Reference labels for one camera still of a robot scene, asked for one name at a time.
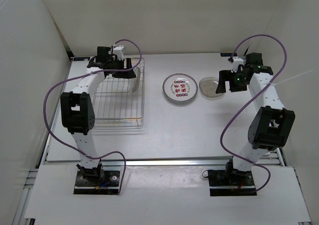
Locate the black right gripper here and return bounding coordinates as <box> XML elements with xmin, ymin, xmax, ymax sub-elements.
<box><xmin>216</xmin><ymin>69</ymin><xmax>248</xmax><ymax>94</ymax></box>

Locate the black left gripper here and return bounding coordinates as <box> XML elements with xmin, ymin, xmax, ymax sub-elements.
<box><xmin>107</xmin><ymin>57</ymin><xmax>136</xmax><ymax>79</ymax></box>

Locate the clear glass plate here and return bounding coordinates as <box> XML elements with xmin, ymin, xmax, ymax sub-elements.
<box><xmin>199</xmin><ymin>77</ymin><xmax>223</xmax><ymax>99</ymax></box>
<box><xmin>129</xmin><ymin>67</ymin><xmax>141</xmax><ymax>92</ymax></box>

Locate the green rim dotted plate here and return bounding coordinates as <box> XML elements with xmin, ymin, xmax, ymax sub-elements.
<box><xmin>162</xmin><ymin>73</ymin><xmax>198</xmax><ymax>104</ymax></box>

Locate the clear glass plate back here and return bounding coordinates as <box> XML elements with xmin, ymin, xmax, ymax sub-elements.
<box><xmin>129</xmin><ymin>67</ymin><xmax>141</xmax><ymax>92</ymax></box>

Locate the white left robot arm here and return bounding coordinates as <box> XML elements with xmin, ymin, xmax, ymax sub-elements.
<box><xmin>60</xmin><ymin>45</ymin><xmax>138</xmax><ymax>185</ymax></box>

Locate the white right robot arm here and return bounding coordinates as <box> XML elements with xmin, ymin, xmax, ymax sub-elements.
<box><xmin>216</xmin><ymin>53</ymin><xmax>296</xmax><ymax>185</ymax></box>

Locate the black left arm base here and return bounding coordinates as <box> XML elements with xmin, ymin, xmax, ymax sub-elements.
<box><xmin>73</xmin><ymin>170</ymin><xmax>121</xmax><ymax>195</ymax></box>

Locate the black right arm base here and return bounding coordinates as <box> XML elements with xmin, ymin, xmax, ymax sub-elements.
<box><xmin>201</xmin><ymin>165</ymin><xmax>257</xmax><ymax>197</ymax></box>

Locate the dark blue label sticker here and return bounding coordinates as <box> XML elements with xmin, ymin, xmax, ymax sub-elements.
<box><xmin>220</xmin><ymin>52</ymin><xmax>237</xmax><ymax>57</ymax></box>

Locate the blue label sticker left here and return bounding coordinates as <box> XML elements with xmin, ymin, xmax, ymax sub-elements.
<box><xmin>73</xmin><ymin>57</ymin><xmax>90</xmax><ymax>61</ymax></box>

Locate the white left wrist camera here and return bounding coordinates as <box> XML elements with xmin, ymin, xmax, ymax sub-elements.
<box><xmin>109</xmin><ymin>44</ymin><xmax>125</xmax><ymax>60</ymax></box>

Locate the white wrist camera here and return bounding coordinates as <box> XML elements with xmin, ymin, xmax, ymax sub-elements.
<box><xmin>228</xmin><ymin>56</ymin><xmax>244</xmax><ymax>73</ymax></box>
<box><xmin>109</xmin><ymin>44</ymin><xmax>125</xmax><ymax>60</ymax></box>

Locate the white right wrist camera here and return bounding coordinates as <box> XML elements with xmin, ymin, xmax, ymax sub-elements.
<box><xmin>228</xmin><ymin>56</ymin><xmax>244</xmax><ymax>73</ymax></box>

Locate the silver wire dish rack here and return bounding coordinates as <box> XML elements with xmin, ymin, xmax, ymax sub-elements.
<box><xmin>92</xmin><ymin>59</ymin><xmax>145</xmax><ymax>127</ymax></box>

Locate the white cable tie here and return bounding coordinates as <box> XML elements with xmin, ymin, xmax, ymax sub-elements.
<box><xmin>270</xmin><ymin>69</ymin><xmax>313</xmax><ymax>86</ymax></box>

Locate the aluminium mounting rail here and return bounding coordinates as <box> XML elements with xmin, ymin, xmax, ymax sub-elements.
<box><xmin>44</xmin><ymin>157</ymin><xmax>230</xmax><ymax>166</ymax></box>

